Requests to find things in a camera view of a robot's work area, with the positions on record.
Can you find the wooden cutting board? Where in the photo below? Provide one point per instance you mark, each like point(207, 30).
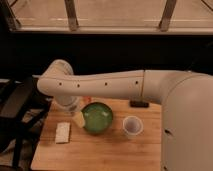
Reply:
point(110, 151)

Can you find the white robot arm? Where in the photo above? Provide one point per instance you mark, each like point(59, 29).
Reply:
point(186, 99)

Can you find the black chair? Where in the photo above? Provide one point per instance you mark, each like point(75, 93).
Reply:
point(22, 106)

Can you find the black rectangular block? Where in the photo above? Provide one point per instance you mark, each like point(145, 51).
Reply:
point(139, 104)

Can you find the green ceramic bowl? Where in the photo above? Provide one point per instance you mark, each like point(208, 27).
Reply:
point(98, 117)

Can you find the white rectangular sponge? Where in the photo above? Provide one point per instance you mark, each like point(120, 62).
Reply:
point(62, 132)

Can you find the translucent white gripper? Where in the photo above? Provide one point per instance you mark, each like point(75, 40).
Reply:
point(71, 104)

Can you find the orange carrot toy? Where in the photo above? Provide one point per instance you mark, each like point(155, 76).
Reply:
point(88, 99)

